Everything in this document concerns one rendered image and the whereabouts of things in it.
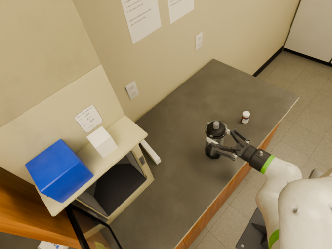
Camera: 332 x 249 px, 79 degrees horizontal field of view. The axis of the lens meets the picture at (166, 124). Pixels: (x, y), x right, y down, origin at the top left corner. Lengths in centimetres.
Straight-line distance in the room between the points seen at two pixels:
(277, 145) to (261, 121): 111
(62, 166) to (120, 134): 19
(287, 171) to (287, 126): 174
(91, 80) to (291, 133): 232
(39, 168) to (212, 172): 85
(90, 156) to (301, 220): 53
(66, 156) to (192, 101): 106
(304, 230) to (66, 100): 58
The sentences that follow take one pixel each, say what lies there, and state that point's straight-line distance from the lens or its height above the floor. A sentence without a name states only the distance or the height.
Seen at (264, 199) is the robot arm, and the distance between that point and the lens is 93.
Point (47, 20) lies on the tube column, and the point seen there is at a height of 184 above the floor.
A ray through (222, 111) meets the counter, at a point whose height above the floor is 94.
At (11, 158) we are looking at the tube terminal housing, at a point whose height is 163.
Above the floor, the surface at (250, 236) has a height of 1.
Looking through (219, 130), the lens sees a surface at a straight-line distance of 100.
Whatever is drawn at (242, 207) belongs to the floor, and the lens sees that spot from 211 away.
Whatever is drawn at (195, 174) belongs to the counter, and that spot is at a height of 94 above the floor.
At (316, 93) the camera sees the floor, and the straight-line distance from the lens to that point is 314.
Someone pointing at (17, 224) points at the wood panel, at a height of 154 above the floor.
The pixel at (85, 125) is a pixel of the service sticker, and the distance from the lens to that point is 61.
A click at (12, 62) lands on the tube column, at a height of 181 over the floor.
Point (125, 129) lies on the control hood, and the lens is 64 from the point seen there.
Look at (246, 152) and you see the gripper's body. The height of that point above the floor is 117.
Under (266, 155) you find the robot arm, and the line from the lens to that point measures 96.
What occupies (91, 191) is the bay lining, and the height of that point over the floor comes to 105.
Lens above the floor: 200
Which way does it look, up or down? 53 degrees down
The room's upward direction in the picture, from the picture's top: 12 degrees counter-clockwise
